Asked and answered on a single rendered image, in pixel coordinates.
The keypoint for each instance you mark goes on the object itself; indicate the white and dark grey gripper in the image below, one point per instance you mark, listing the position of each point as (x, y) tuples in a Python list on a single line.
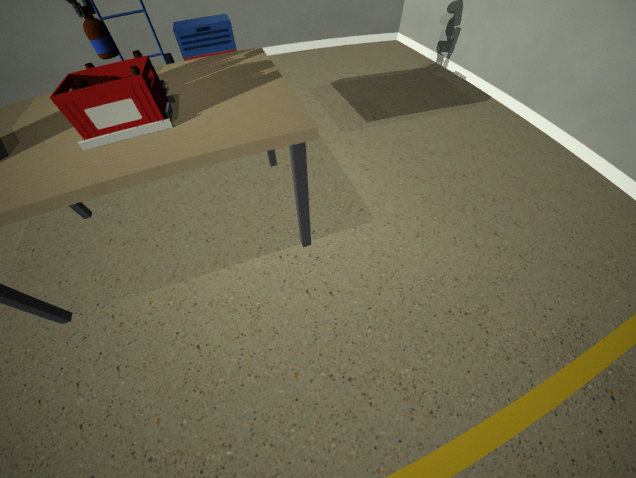
[(78, 8)]

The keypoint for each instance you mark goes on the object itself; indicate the red bottle crate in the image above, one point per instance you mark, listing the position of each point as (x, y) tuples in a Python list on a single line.
[(116, 105)]

